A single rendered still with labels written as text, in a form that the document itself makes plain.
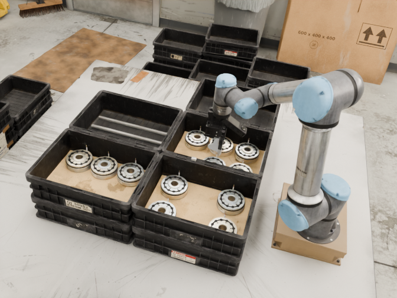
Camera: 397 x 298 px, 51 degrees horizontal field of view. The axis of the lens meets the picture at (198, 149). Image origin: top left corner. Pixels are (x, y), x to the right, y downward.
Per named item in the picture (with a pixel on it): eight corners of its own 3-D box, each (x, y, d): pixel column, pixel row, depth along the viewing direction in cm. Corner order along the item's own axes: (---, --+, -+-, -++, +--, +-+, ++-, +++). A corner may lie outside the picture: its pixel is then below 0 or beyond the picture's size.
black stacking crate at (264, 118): (277, 115, 207) (282, 96, 200) (268, 152, 185) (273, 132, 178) (201, 97, 214) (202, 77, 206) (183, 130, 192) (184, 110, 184)
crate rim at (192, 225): (260, 182, 157) (262, 178, 155) (245, 245, 135) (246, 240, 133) (160, 155, 163) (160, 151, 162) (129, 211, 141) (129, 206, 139)
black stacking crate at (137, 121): (182, 130, 192) (184, 110, 184) (159, 172, 170) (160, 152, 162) (102, 110, 198) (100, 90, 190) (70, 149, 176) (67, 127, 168)
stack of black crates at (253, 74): (295, 119, 322) (311, 67, 292) (292, 142, 299) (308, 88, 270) (244, 107, 327) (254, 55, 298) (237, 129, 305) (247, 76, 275)
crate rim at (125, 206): (160, 155, 163) (160, 151, 162) (129, 211, 141) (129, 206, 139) (67, 131, 169) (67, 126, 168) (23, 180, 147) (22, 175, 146)
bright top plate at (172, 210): (180, 207, 151) (180, 206, 150) (169, 227, 144) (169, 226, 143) (155, 198, 153) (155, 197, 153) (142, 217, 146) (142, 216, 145)
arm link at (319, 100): (328, 224, 144) (362, 77, 115) (298, 242, 137) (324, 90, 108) (302, 205, 153) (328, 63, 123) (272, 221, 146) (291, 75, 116)
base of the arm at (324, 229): (332, 210, 165) (341, 194, 158) (337, 242, 154) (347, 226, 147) (294, 203, 165) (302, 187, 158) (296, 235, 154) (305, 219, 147)
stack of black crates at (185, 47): (207, 72, 362) (211, 36, 340) (198, 90, 340) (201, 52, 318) (162, 63, 368) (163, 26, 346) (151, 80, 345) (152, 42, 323)
